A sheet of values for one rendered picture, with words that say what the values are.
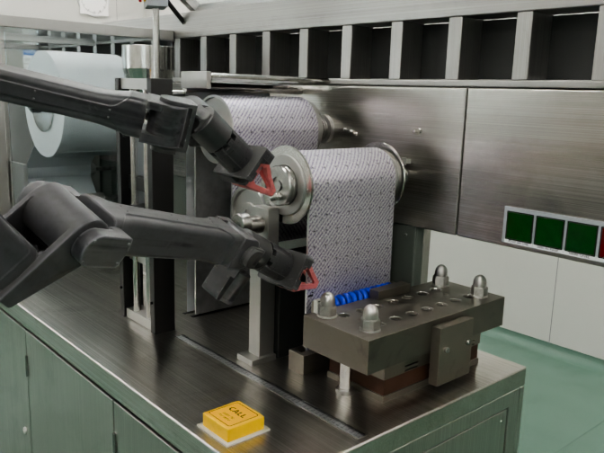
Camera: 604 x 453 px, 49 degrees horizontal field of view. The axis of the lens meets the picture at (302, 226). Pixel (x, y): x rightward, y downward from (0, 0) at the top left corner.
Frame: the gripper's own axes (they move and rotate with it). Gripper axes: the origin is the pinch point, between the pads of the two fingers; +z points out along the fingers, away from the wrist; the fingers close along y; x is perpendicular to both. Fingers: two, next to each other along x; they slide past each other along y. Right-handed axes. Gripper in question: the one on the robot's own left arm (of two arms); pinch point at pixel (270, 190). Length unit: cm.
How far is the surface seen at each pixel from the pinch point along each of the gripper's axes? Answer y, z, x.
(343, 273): 4.4, 22.7, -3.0
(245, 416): 16.1, 8.0, -35.3
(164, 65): -67, -2, 29
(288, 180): 1.3, 1.1, 3.4
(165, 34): -98, 5, 49
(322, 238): 4.4, 12.9, -1.0
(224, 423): 15.9, 5.1, -37.9
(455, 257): -148, 260, 113
